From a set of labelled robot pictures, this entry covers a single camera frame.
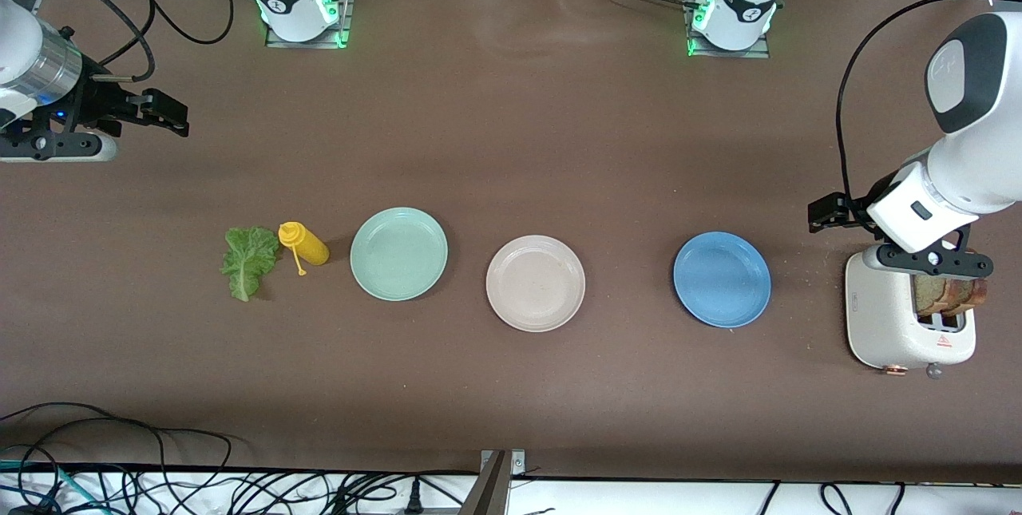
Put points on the blue plate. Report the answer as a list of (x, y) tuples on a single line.
[(722, 279)]

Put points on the black power plug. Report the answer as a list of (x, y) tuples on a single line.
[(413, 497)]

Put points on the grey metal bracket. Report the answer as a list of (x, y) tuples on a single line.
[(495, 491)]

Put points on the green lettuce leaf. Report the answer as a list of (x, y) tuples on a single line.
[(249, 259)]

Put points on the brown bread slice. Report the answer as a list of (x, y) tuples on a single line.
[(968, 295), (928, 297)]

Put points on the beige plate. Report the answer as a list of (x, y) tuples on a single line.
[(535, 283)]

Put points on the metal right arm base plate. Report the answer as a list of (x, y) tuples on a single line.
[(347, 20)]

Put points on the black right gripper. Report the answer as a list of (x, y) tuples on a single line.
[(97, 102)]

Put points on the white two-slot toaster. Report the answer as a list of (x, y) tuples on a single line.
[(878, 315)]

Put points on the yellow mustard squeeze bottle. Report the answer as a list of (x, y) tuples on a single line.
[(311, 247)]

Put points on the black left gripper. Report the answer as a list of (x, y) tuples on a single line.
[(848, 210)]

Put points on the mint green plate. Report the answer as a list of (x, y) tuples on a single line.
[(399, 254)]

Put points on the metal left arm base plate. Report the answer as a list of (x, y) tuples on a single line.
[(726, 54)]

